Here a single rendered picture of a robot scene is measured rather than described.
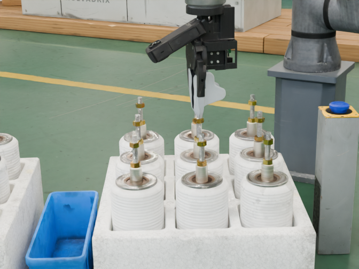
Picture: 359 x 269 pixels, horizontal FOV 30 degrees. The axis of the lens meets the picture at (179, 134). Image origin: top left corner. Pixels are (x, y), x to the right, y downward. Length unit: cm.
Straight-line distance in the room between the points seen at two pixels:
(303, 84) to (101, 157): 65
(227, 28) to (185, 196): 32
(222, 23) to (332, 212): 48
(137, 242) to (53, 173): 79
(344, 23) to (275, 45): 161
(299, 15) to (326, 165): 50
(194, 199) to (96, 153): 91
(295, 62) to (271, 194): 65
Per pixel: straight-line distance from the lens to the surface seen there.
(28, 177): 146
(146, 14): 368
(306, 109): 178
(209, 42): 122
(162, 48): 122
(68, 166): 197
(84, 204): 152
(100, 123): 233
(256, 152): 132
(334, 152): 140
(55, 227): 154
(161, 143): 141
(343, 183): 143
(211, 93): 126
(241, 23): 343
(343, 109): 139
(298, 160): 183
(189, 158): 130
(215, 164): 129
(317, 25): 175
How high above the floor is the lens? 74
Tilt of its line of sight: 20 degrees down
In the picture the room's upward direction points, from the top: 1 degrees counter-clockwise
